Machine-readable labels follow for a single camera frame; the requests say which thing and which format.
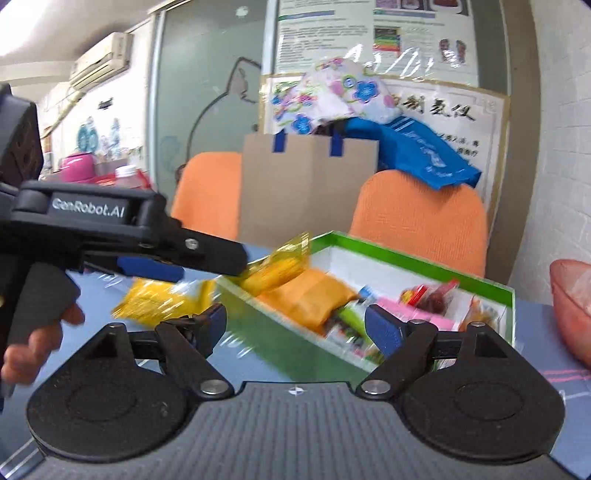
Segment framed calligraphy poster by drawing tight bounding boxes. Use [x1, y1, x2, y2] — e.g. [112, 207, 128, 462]
[259, 73, 511, 241]

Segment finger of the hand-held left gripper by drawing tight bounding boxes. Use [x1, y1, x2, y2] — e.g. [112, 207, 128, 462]
[83, 251, 185, 283]
[139, 217, 250, 278]

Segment blue printed tablecloth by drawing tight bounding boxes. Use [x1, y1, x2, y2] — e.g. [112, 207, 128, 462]
[0, 244, 591, 480]

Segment wall poster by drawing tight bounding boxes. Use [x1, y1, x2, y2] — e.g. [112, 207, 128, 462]
[272, 0, 478, 86]

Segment brown paper bag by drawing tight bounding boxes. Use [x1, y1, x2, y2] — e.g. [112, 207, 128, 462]
[240, 130, 380, 250]

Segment blue flower wall stickers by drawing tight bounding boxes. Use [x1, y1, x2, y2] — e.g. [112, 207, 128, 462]
[74, 117, 144, 158]

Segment pink plastic bowl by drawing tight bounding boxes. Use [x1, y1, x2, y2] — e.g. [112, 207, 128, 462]
[549, 259, 591, 370]

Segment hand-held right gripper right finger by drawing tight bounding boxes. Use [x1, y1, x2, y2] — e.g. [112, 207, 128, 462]
[355, 305, 520, 400]

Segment blue plastic bag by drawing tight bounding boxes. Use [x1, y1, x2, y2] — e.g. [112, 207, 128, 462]
[344, 115, 483, 190]

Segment person's left hand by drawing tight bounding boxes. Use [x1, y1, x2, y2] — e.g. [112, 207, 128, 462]
[0, 305, 86, 386]

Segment green cardboard box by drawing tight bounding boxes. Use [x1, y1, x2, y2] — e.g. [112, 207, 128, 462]
[216, 231, 515, 374]

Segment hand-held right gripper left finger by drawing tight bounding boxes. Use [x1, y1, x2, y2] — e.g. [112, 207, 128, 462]
[91, 304, 235, 400]

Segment yellow snack packet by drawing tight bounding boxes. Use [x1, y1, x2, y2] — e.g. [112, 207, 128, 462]
[112, 277, 219, 329]

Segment orange white snack packet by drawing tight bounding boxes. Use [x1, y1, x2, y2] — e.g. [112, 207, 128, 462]
[462, 295, 504, 333]

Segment clear packet of yellow snacks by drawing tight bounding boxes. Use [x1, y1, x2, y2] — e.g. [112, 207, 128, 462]
[239, 232, 311, 296]

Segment lime green snack packet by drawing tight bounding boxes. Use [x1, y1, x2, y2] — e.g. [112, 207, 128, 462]
[335, 302, 386, 363]

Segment white bottle red label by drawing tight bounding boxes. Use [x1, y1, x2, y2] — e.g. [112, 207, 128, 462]
[113, 165, 153, 190]

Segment white air conditioner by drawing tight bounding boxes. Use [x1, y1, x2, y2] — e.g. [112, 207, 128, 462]
[69, 31, 134, 92]

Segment pink thermos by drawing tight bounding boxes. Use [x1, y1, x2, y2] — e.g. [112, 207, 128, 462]
[60, 154, 98, 183]

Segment frosted glass panel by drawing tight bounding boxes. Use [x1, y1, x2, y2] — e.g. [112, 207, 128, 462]
[148, 0, 271, 185]

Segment floral pillow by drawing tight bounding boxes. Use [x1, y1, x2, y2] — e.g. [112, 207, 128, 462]
[270, 56, 400, 137]

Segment orange chair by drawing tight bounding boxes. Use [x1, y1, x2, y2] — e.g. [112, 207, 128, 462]
[348, 170, 489, 278]
[171, 152, 245, 241]

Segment clear red snack packet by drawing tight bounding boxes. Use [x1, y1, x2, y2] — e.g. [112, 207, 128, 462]
[399, 280, 460, 315]

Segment pink snack packet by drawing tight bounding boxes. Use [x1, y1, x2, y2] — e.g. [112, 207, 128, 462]
[376, 298, 455, 333]

